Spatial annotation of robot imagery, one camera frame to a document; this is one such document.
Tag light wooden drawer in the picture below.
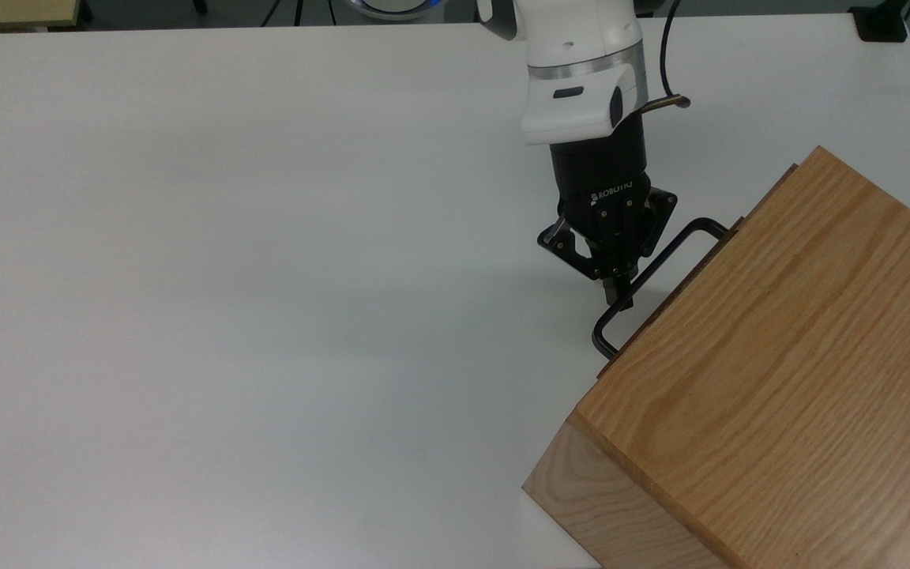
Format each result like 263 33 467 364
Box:
597 162 802 380

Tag black tripod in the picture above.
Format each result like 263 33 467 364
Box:
261 0 307 27

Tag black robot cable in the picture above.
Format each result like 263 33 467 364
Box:
643 0 691 116

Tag black metal drawer handle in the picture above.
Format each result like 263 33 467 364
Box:
592 217 732 360

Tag black table clamp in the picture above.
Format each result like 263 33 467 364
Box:
850 0 910 43

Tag tan wooden desk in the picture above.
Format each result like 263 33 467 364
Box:
0 0 81 33

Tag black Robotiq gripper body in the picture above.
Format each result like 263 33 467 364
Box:
548 113 653 275

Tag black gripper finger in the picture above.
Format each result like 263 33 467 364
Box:
617 190 679 311
537 220 615 307

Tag light oak wooden cabinet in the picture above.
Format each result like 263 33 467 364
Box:
522 146 910 569

